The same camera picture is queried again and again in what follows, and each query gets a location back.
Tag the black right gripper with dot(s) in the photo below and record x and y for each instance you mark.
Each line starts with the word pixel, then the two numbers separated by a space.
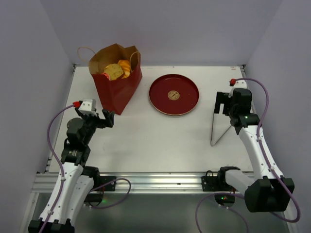
pixel 222 104

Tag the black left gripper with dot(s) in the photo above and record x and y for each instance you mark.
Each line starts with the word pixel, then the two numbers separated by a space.
pixel 101 122

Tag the red paper bag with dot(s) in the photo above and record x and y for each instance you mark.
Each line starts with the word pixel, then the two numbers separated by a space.
pixel 115 95

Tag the metal tongs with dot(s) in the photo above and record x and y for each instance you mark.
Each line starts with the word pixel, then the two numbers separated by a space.
pixel 219 127

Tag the round seeded bread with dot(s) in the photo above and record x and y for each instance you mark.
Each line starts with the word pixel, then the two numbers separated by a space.
pixel 113 71

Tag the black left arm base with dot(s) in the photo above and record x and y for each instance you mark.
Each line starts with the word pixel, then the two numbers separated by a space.
pixel 104 184

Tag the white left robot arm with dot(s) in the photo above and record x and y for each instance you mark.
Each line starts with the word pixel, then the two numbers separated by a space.
pixel 75 179

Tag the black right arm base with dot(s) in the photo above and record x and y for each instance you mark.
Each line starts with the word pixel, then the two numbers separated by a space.
pixel 215 182

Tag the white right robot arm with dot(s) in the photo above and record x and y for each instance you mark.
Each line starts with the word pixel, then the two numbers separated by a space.
pixel 269 190

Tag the round red tray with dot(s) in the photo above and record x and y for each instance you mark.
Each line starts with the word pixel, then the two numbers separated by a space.
pixel 174 94

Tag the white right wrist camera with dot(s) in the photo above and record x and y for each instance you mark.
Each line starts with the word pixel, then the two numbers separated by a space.
pixel 234 83

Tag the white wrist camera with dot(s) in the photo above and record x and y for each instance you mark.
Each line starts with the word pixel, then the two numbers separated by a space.
pixel 234 83
pixel 85 106

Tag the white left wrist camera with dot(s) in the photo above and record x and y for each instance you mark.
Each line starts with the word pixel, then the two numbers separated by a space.
pixel 85 106

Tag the aluminium front rail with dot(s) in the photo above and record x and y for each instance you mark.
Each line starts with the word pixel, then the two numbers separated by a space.
pixel 141 183

